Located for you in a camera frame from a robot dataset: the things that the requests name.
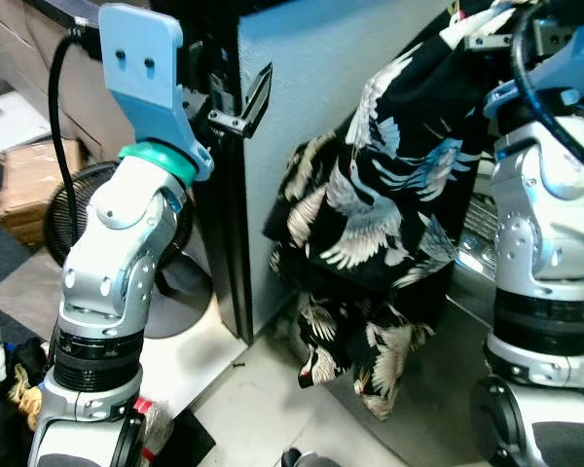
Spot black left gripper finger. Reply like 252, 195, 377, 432
209, 64, 274, 137

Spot black garment with white cranes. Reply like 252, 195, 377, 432
263, 0, 531, 421

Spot dark patterned clothes pile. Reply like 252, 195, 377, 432
0, 321, 52, 467

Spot black round floor fan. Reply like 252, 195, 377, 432
44, 161, 215, 341

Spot brown cardboard box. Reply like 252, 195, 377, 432
0, 139, 86, 246

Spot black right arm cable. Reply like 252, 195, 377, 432
511, 0, 584, 186

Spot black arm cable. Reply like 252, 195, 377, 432
47, 29, 87, 249
511, 0, 584, 186

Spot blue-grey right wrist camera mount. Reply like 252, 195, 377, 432
482, 8, 584, 118

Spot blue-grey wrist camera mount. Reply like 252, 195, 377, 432
482, 8, 584, 118
95, 3, 216, 183

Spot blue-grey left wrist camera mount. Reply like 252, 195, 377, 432
95, 3, 216, 183

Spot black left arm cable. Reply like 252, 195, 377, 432
47, 29, 87, 249

